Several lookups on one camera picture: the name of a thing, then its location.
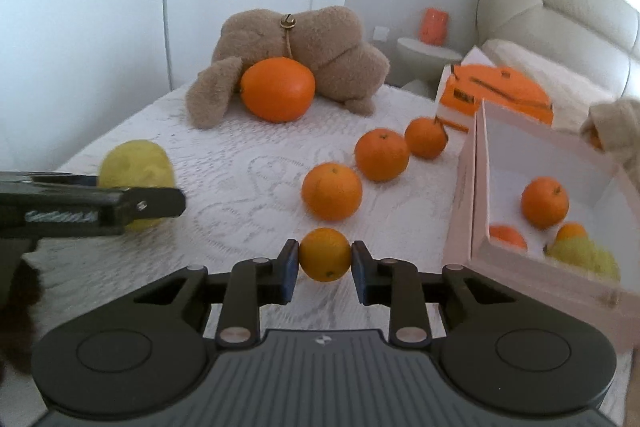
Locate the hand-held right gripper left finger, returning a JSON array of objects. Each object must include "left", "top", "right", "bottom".
[{"left": 107, "top": 239, "right": 301, "bottom": 345}]

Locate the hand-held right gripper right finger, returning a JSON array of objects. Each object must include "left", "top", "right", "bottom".
[{"left": 351, "top": 240, "right": 543, "bottom": 345}]

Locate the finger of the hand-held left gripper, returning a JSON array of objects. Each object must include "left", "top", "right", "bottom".
[
  {"left": 0, "top": 172, "right": 99, "bottom": 190},
  {"left": 97, "top": 186, "right": 187, "bottom": 223}
]

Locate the small mandarin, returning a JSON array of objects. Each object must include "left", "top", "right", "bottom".
[{"left": 299, "top": 228, "right": 352, "bottom": 283}]

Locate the large yellow-green lemon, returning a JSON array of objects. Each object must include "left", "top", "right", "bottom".
[{"left": 98, "top": 139, "right": 176, "bottom": 233}]

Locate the orange mandarin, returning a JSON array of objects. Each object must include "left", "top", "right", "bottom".
[
  {"left": 521, "top": 176, "right": 570, "bottom": 230},
  {"left": 301, "top": 162, "right": 363, "bottom": 223},
  {"left": 556, "top": 222, "right": 588, "bottom": 242},
  {"left": 489, "top": 224, "right": 528, "bottom": 252},
  {"left": 354, "top": 128, "right": 411, "bottom": 182}
]

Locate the pink cardboard box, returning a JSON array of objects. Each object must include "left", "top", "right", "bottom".
[{"left": 442, "top": 99, "right": 640, "bottom": 353}]

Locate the mandarin with stem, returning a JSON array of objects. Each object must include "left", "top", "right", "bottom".
[{"left": 404, "top": 117, "right": 449, "bottom": 160}]

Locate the large orange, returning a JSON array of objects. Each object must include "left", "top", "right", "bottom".
[{"left": 239, "top": 57, "right": 317, "bottom": 124}]

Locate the small yellow-green lemon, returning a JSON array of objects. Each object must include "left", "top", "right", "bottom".
[{"left": 545, "top": 237, "right": 621, "bottom": 282}]

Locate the white lace bedspread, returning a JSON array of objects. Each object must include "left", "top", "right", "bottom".
[{"left": 22, "top": 82, "right": 631, "bottom": 427}]

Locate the orange and white paper box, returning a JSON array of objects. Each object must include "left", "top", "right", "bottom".
[{"left": 435, "top": 64, "right": 483, "bottom": 130}]

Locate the round grey nightstand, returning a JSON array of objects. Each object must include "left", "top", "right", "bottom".
[{"left": 397, "top": 38, "right": 463, "bottom": 95}]

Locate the brown plush dog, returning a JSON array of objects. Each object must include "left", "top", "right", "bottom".
[{"left": 186, "top": 6, "right": 391, "bottom": 130}]

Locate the orange figurine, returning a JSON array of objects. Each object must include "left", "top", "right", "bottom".
[{"left": 419, "top": 8, "right": 449, "bottom": 46}]

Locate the cream pillow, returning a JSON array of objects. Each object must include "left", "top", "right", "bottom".
[{"left": 482, "top": 38, "right": 618, "bottom": 128}]

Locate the beige padded headboard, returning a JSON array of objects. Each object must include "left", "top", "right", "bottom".
[{"left": 475, "top": 0, "right": 640, "bottom": 100}]

